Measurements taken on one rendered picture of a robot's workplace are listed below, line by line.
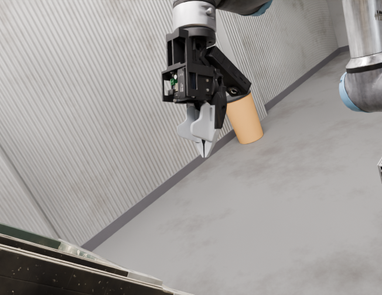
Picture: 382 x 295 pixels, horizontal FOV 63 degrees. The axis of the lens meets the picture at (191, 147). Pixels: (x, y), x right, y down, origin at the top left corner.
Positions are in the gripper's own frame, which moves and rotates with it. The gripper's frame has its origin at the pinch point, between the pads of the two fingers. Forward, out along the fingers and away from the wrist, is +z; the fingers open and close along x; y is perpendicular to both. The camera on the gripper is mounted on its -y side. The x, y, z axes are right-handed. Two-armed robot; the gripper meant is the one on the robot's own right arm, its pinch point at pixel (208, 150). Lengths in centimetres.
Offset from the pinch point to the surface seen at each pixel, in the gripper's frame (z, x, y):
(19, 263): 16.6, -14.3, 27.8
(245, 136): -15, -234, -287
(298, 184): 35, -115, -217
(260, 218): 59, -123, -171
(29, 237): 36, -112, 5
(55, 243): 41, -113, -6
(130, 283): 25.8, -15.0, 8.2
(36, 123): -30, -278, -39
